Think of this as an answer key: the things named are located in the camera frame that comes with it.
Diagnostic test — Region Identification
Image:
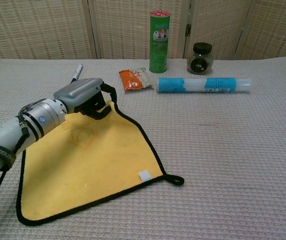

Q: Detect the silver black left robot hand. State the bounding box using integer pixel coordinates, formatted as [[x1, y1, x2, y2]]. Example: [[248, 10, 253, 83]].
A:
[[53, 77, 111, 120]]

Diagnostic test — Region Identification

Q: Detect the yellow cloth with black trim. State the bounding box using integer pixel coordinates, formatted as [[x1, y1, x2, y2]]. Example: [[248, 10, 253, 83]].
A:
[[16, 83, 185, 227]]

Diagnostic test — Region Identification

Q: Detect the white marker blue cap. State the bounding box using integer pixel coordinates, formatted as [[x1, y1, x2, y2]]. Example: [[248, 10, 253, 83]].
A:
[[70, 63, 84, 84]]

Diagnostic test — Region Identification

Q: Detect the orange white snack packet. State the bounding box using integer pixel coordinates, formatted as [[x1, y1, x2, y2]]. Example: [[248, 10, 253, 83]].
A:
[[118, 66, 155, 94]]

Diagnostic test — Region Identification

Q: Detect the woven bamboo folding screen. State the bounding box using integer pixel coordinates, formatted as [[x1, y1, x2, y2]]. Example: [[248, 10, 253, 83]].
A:
[[0, 0, 286, 61]]

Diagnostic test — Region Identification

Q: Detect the green can red lid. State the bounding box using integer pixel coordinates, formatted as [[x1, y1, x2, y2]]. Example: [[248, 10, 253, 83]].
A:
[[149, 10, 171, 74]]

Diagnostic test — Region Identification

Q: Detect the blue white wrap roll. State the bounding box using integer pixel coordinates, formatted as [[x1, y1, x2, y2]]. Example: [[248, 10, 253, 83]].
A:
[[156, 76, 252, 95]]

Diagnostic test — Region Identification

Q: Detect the glass jar black lid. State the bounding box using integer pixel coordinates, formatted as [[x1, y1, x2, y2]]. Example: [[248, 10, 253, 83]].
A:
[[186, 42, 214, 75]]

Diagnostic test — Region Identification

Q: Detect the pale woven tablecloth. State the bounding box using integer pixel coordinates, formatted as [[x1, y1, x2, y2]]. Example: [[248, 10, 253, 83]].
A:
[[0, 57, 286, 240]]

